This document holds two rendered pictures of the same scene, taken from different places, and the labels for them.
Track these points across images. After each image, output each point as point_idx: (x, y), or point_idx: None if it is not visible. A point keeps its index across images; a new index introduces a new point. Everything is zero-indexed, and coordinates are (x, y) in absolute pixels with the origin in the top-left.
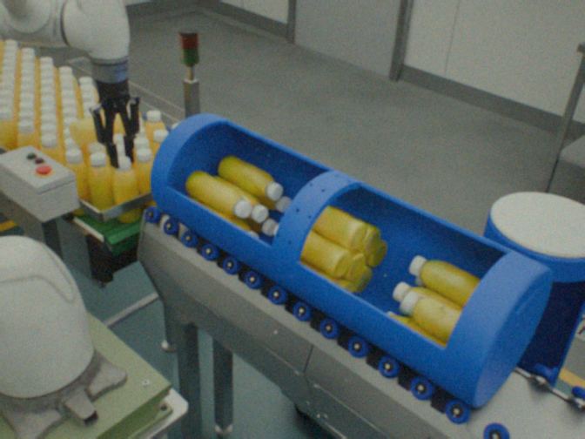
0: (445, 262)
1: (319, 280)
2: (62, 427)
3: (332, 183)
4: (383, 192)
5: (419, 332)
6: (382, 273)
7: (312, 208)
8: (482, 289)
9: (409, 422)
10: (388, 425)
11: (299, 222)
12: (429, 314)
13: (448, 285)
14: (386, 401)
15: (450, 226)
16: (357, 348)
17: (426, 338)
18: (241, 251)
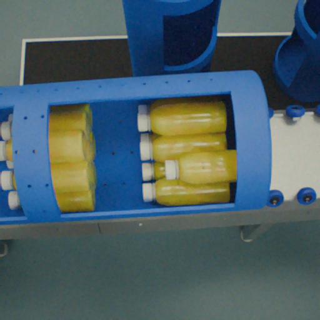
0: (166, 110)
1: (94, 217)
2: None
3: (34, 134)
4: (76, 96)
5: (192, 186)
6: (98, 121)
7: (42, 176)
8: (243, 158)
9: (205, 218)
10: (190, 226)
11: (40, 194)
12: (197, 177)
13: (184, 130)
14: (181, 219)
15: (164, 96)
16: None
17: (215, 205)
18: None
